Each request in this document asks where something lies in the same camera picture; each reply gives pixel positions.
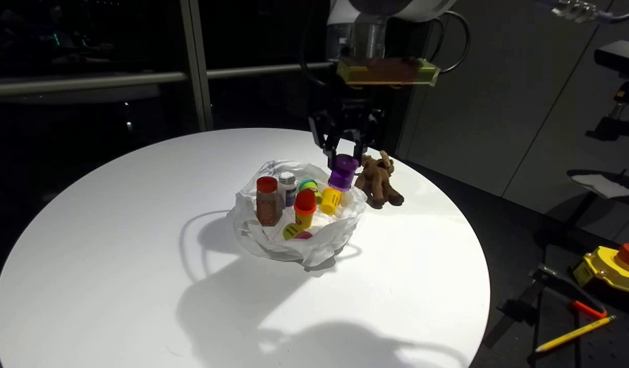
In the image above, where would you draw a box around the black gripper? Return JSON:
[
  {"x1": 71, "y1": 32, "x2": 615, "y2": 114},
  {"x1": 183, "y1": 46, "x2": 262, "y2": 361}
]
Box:
[{"x1": 306, "y1": 102, "x2": 390, "y2": 165}]

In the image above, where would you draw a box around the purple bottle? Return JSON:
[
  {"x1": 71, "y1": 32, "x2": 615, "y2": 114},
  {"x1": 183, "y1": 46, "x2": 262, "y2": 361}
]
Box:
[{"x1": 328, "y1": 154, "x2": 361, "y2": 193}]

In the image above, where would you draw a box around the brown moose plush toy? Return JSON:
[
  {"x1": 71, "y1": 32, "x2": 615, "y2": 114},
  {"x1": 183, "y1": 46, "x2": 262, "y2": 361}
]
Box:
[{"x1": 354, "y1": 150, "x2": 406, "y2": 212}]

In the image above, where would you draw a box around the green can teal lid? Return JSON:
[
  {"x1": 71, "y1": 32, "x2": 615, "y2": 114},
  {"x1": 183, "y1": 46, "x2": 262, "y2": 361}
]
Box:
[{"x1": 298, "y1": 179, "x2": 323, "y2": 198}]

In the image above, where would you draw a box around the yellow can barcode orange lid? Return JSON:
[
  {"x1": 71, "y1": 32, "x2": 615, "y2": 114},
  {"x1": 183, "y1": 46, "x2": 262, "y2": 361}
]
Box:
[{"x1": 319, "y1": 187, "x2": 348, "y2": 218}]

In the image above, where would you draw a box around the yellow can wide orange lid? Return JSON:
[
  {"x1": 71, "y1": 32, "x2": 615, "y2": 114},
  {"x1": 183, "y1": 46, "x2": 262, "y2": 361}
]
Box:
[{"x1": 292, "y1": 200, "x2": 319, "y2": 230}]

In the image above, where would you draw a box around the spice bottle red cap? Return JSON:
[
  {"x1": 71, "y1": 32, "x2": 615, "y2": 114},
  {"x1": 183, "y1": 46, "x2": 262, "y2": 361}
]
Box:
[{"x1": 253, "y1": 175, "x2": 285, "y2": 228}]

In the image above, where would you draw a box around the yellow can purple lid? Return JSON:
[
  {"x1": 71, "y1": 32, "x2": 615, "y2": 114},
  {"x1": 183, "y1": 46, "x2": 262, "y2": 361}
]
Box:
[{"x1": 283, "y1": 222, "x2": 317, "y2": 244}]

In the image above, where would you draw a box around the white plastic bag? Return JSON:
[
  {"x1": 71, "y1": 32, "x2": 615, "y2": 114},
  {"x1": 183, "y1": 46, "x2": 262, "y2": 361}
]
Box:
[{"x1": 230, "y1": 158, "x2": 367, "y2": 273}]

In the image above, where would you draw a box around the grey slanted metal pole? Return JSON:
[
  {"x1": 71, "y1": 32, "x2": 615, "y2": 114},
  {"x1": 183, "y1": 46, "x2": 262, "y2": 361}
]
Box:
[{"x1": 178, "y1": 0, "x2": 214, "y2": 134}]

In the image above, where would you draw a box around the grey flat plate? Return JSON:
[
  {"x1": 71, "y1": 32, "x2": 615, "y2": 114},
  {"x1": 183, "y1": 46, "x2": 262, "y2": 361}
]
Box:
[{"x1": 569, "y1": 168, "x2": 629, "y2": 202}]

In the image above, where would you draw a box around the grey metal railing bar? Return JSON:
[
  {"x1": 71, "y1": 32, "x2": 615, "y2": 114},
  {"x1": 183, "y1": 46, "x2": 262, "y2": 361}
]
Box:
[{"x1": 0, "y1": 60, "x2": 337, "y2": 99}]

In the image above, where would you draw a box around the black stand equipment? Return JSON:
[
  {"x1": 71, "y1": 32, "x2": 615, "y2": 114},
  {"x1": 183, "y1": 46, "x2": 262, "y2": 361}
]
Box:
[{"x1": 585, "y1": 38, "x2": 629, "y2": 144}]

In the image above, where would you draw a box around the yellow emergency stop button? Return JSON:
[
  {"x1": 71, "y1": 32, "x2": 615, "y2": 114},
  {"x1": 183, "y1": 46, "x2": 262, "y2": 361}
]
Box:
[{"x1": 572, "y1": 242, "x2": 629, "y2": 296}]

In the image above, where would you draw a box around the yellow pencil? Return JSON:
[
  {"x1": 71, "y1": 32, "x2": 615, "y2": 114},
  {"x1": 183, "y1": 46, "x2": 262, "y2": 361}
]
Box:
[{"x1": 534, "y1": 313, "x2": 618, "y2": 357}]

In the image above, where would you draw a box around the black tool red handle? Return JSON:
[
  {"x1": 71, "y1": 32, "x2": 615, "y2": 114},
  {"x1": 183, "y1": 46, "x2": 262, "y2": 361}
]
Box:
[{"x1": 529, "y1": 264, "x2": 612, "y2": 324}]

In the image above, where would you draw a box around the black cable silver connector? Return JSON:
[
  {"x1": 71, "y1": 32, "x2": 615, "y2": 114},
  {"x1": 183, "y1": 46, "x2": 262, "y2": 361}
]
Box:
[{"x1": 537, "y1": 0, "x2": 629, "y2": 25}]

